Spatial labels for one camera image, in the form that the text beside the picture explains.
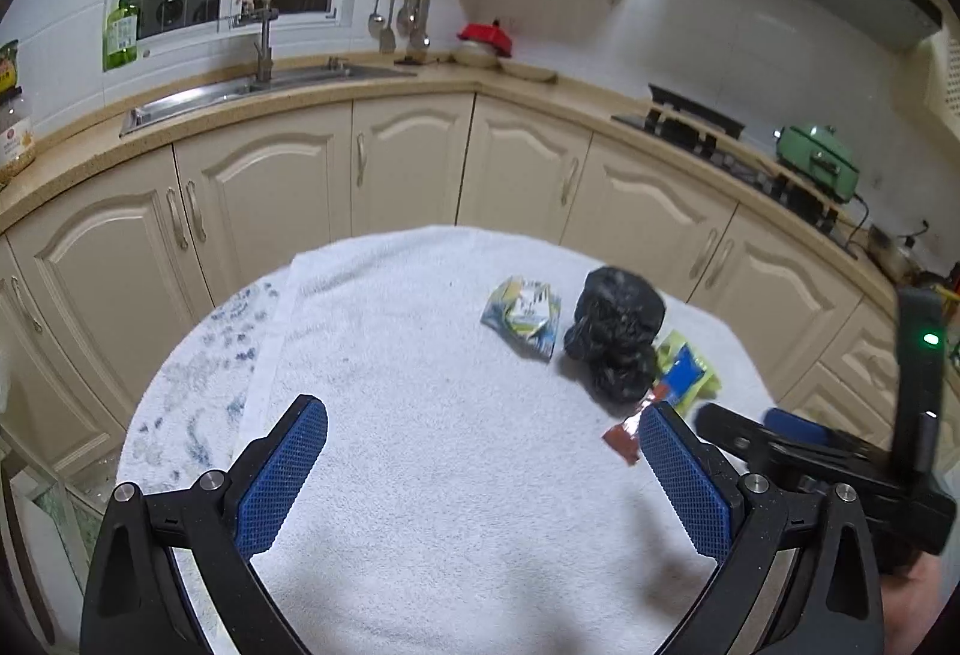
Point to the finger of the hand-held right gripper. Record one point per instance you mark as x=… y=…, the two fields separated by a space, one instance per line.
x=739 y=434
x=795 y=426

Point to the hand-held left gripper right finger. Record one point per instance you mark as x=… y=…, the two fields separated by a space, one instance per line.
x=686 y=482

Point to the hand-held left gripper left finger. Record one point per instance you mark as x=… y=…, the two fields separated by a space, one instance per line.
x=277 y=475

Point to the brown and blue snack wrapper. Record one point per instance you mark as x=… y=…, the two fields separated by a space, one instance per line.
x=622 y=437

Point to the person's right forearm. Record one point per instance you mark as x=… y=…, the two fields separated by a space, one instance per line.
x=919 y=610

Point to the green blue wrapper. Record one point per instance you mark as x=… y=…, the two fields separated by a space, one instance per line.
x=673 y=344

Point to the stainless steel pot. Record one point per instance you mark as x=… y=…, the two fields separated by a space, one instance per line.
x=896 y=254

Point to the black plastic bag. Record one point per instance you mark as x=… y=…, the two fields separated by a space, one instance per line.
x=615 y=325

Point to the white terry towel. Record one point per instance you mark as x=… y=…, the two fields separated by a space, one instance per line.
x=450 y=437

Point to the yellow and blue snack packet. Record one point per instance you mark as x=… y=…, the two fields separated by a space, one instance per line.
x=521 y=314

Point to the green electric cooker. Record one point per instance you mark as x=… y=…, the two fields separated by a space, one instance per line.
x=817 y=160

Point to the black glass gas stove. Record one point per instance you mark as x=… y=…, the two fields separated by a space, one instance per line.
x=735 y=164

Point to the black grill tray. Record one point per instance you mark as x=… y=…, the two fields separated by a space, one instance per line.
x=694 y=108

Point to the cream lower kitchen cabinets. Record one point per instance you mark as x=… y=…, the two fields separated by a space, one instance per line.
x=420 y=160

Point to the stainless steel sink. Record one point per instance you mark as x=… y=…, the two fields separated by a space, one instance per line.
x=187 y=100

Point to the shallow cream plate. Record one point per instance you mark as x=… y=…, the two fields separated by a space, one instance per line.
x=529 y=72

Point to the steel kitchen faucet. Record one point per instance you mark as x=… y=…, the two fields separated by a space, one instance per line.
x=262 y=55

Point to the clear plastic storage jar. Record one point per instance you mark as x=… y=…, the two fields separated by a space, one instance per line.
x=15 y=138

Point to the hanging steel spatula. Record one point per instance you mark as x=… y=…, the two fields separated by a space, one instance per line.
x=388 y=40

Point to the white bowl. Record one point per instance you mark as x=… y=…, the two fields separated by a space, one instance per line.
x=476 y=57

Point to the hanging steel ladle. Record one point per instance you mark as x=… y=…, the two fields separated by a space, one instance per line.
x=375 y=25

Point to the hanging steel skimmer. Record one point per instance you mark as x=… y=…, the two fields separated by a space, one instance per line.
x=420 y=36

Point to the green glass bottle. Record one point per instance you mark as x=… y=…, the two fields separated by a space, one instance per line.
x=120 y=36

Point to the hanging steel spoon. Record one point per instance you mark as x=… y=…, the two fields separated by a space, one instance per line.
x=405 y=21

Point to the dark yellow-label sauce bottle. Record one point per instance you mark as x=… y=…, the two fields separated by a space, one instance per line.
x=7 y=66

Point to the cream lattice-door wall cabinet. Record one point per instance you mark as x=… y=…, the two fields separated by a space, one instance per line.
x=946 y=85

